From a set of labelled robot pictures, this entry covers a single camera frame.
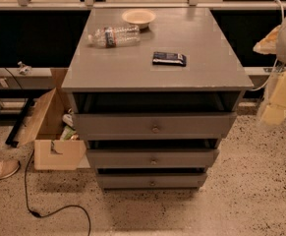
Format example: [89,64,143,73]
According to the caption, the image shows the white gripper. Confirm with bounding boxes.
[253,26,286,126]

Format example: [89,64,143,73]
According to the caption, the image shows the grey top drawer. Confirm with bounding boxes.
[73,112,237,141]

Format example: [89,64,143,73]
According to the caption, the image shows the grey drawer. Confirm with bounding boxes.
[86,148,219,169]
[96,173,207,189]
[73,112,237,141]

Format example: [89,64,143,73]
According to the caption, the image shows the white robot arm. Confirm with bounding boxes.
[253,17,286,126]

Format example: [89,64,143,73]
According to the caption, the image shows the grey drawer cabinet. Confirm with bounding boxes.
[62,8,253,177]

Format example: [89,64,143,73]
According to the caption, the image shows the grey middle drawer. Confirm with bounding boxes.
[86,148,219,169]

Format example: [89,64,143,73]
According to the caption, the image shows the grey bottom drawer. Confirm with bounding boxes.
[96,173,207,189]

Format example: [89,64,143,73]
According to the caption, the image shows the dark blue snack packet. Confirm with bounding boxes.
[152,52,187,67]

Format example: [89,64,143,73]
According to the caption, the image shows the white bowl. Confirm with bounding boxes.
[122,9,156,30]

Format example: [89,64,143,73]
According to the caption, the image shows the clear plastic water bottle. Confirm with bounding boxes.
[87,25,141,48]

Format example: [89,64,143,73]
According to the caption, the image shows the items inside cardboard box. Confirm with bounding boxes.
[60,110,79,141]

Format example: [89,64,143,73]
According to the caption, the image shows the cardboard box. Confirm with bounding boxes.
[18,69,86,170]

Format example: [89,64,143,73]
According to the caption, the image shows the crumpled plastic on ledge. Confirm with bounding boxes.
[18,61,32,76]

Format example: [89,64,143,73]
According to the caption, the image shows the white hanging cable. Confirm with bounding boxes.
[249,0,286,92]

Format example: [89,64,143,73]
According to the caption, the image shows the black floor cable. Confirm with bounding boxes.
[24,149,92,236]

